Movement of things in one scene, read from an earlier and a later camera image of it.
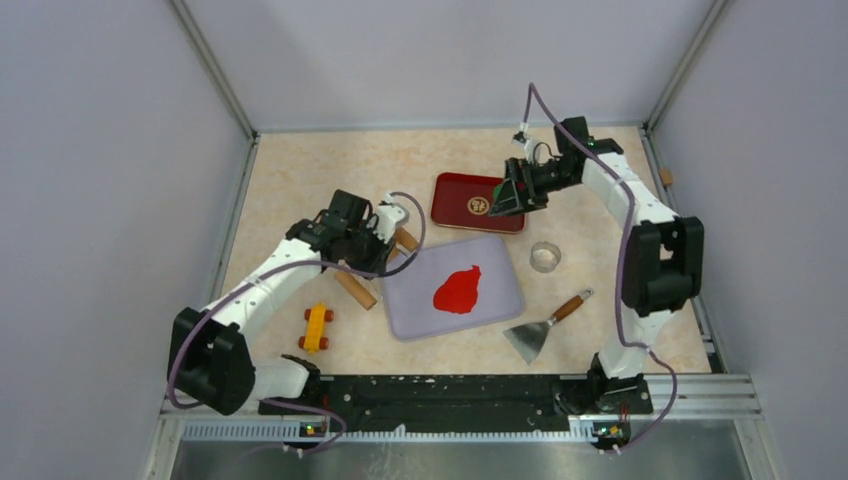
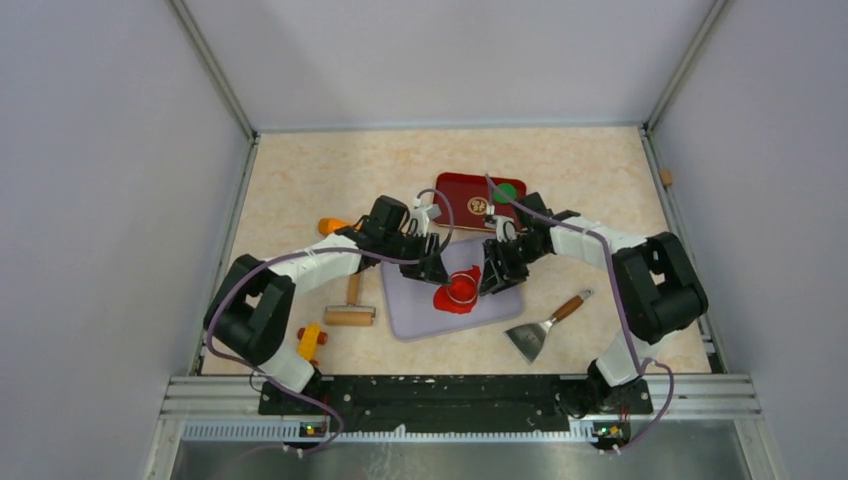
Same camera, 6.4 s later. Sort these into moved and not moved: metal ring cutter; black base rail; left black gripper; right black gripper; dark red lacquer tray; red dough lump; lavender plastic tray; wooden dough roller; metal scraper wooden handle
Moved: right black gripper; left black gripper; metal ring cutter; wooden dough roller
Not moved: lavender plastic tray; dark red lacquer tray; metal scraper wooden handle; red dough lump; black base rail
